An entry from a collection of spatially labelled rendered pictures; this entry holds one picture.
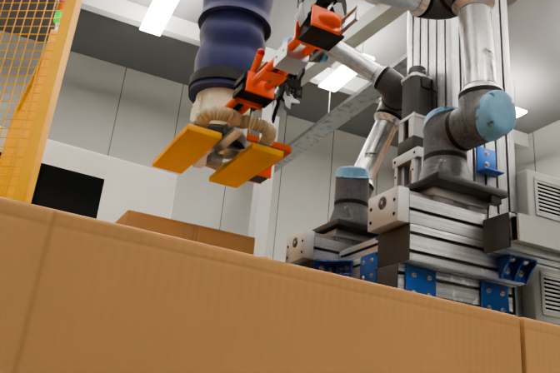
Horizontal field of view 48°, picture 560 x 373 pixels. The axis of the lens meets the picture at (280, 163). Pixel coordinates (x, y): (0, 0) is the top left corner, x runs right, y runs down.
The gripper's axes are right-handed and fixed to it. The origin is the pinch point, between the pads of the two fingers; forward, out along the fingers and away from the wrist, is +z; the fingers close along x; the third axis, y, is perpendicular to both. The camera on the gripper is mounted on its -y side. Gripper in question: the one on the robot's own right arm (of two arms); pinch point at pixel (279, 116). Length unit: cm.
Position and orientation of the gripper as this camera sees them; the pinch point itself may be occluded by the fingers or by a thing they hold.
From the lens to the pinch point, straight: 243.5
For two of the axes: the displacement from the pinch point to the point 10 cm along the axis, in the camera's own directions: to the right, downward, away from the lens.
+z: -0.9, 9.2, -3.8
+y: 9.0, 2.4, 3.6
